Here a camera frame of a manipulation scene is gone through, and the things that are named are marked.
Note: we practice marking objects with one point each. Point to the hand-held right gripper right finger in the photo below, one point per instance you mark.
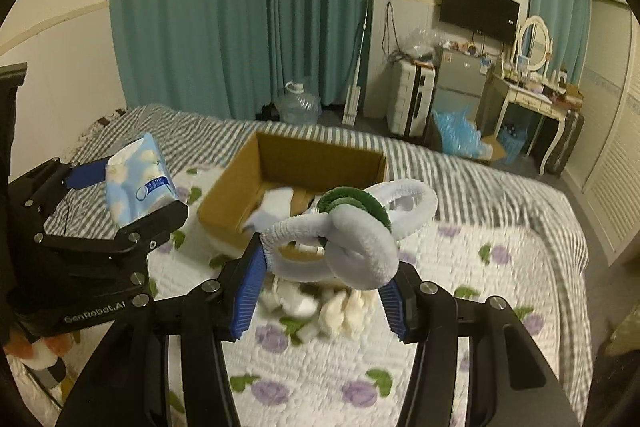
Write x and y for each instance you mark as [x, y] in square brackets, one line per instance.
[395, 309]

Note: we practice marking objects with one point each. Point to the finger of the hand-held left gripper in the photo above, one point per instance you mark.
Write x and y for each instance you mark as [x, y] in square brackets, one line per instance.
[86, 174]
[150, 223]

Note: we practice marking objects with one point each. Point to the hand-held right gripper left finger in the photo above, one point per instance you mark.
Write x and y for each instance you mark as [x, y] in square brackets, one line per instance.
[246, 294]

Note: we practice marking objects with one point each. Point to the blue white tissue pack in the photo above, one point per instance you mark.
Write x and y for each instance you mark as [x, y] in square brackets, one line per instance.
[136, 177]

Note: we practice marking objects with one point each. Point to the grey plush headband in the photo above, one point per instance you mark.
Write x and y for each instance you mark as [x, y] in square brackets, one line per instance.
[360, 252]

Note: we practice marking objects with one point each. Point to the green plush headband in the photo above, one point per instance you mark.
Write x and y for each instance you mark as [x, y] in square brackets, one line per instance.
[372, 203]

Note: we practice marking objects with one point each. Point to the brown cardboard box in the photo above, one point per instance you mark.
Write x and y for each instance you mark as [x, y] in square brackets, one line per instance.
[300, 157]

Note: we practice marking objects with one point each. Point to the white plush items on bed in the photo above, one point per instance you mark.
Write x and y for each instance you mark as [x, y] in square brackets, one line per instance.
[345, 314]

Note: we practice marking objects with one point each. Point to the orange white plush toy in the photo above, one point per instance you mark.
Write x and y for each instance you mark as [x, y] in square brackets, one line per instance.
[42, 352]

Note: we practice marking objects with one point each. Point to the floral quilt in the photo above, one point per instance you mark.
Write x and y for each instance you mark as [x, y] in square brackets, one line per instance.
[475, 277]

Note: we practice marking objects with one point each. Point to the grey striped bed sheet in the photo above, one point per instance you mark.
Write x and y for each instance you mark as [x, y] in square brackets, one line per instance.
[450, 177]

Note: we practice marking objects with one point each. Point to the pile of blue plastic bags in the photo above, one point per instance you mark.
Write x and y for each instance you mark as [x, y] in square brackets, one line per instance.
[457, 134]

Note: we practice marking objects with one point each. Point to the open floor cardboard box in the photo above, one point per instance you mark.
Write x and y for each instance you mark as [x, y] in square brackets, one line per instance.
[495, 149]

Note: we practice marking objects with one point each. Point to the clear water jug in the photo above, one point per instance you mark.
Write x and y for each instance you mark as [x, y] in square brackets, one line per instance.
[297, 104]

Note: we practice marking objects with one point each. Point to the white suitcase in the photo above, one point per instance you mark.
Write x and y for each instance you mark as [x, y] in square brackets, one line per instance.
[407, 99]

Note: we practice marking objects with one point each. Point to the white flat mop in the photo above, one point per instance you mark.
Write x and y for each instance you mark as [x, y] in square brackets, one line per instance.
[352, 102]

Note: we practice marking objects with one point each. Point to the wide teal curtain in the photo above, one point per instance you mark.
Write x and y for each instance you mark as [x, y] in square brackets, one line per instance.
[225, 7]

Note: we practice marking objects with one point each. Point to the grey mini fridge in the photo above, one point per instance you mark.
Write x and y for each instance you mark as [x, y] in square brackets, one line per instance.
[457, 82]

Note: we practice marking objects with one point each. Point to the dark suitcase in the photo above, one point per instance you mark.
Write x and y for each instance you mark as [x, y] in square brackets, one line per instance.
[567, 142]

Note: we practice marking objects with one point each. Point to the white dressing table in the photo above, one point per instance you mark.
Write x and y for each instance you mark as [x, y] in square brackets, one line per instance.
[530, 97]

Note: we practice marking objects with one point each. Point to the clear plastic bag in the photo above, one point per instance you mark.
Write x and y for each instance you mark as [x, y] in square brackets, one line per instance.
[420, 44]

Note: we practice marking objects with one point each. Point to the white louvred wardrobe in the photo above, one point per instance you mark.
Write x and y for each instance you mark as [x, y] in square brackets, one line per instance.
[612, 147]

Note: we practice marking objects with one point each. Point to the white oval mirror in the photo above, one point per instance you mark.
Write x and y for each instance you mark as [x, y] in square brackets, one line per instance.
[534, 42]

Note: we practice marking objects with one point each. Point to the black television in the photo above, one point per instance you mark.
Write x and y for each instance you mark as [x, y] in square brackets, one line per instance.
[477, 9]

